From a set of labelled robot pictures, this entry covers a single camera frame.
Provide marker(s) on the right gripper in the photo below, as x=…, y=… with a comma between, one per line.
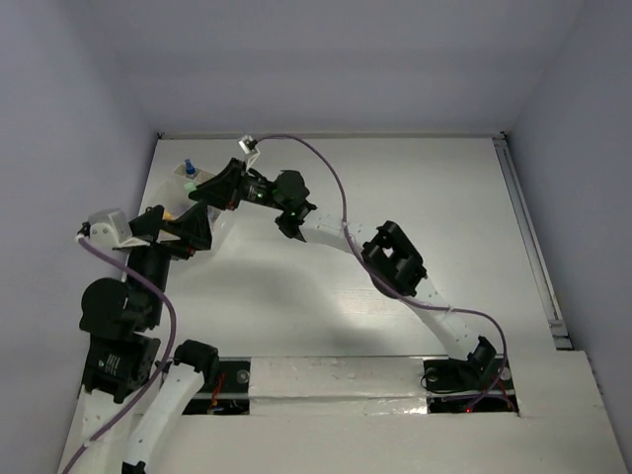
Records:
x=225, y=189

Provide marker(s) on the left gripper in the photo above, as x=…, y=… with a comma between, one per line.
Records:
x=195, y=224

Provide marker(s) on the clear spray bottle blue cap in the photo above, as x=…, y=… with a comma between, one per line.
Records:
x=189, y=169

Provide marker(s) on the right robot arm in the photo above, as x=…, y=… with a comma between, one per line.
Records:
x=394, y=265

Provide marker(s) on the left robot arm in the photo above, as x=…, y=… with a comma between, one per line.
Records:
x=137, y=380

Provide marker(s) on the cream divided box rear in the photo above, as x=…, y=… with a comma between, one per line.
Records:
x=201, y=175

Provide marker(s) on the clear organizer bin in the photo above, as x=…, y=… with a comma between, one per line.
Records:
x=172, y=195

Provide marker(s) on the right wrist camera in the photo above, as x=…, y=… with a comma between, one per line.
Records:
x=249, y=146

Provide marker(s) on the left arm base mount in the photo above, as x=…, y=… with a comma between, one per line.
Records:
x=228, y=395

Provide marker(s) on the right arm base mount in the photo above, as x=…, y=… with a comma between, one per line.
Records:
x=452, y=388

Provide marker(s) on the aluminium side rail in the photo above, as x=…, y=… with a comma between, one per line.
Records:
x=543, y=282

